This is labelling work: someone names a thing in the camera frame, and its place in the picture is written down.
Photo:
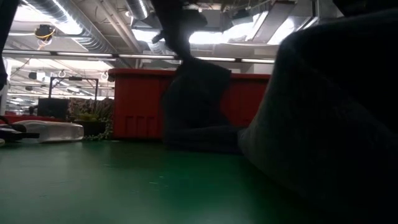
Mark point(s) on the small silver ventilation duct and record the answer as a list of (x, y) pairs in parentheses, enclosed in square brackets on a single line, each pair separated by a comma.
[(138, 9)]

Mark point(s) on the dark blue denim jeans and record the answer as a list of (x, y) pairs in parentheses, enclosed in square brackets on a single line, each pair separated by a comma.
[(326, 109)]

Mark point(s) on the clear package with orange label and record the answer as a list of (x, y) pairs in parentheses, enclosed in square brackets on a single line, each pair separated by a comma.
[(53, 130)]

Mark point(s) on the small black stand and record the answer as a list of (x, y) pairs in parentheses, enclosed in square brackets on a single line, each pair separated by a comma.
[(15, 135)]

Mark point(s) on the black monitor box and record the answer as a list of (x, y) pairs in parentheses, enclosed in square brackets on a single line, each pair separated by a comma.
[(53, 108)]

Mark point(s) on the large silver ventilation duct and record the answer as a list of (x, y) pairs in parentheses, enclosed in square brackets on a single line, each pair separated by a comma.
[(77, 28)]

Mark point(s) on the black gantry frame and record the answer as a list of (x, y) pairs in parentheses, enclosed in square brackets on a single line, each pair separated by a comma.
[(75, 78)]

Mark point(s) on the long ceiling light strip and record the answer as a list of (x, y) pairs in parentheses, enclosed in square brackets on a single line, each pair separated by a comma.
[(84, 54)]

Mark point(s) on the red plastic laundry bin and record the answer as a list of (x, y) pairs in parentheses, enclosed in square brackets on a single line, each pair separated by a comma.
[(136, 102)]

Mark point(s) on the red background table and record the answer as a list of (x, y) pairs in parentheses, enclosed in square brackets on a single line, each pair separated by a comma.
[(31, 118)]

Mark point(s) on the small potted succulent plant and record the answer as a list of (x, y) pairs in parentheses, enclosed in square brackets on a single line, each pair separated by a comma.
[(90, 127)]

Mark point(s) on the green table mat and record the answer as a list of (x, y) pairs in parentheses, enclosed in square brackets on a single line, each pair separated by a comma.
[(93, 186)]

